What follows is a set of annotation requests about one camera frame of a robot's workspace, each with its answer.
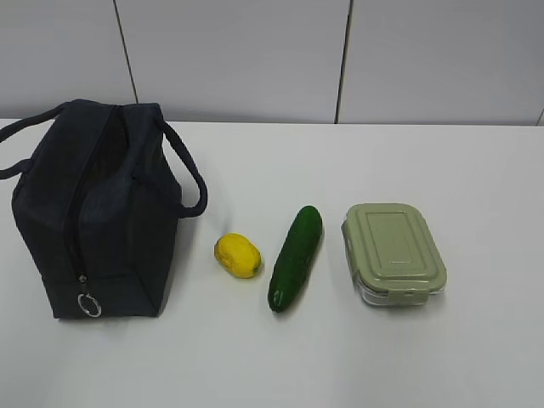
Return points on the green cucumber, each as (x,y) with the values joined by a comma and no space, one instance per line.
(294,262)

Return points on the yellow lemon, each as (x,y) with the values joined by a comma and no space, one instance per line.
(236,254)

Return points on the green lidded glass container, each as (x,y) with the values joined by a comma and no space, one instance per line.
(391,254)

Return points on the dark navy lunch bag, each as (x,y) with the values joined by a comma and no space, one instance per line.
(98,205)

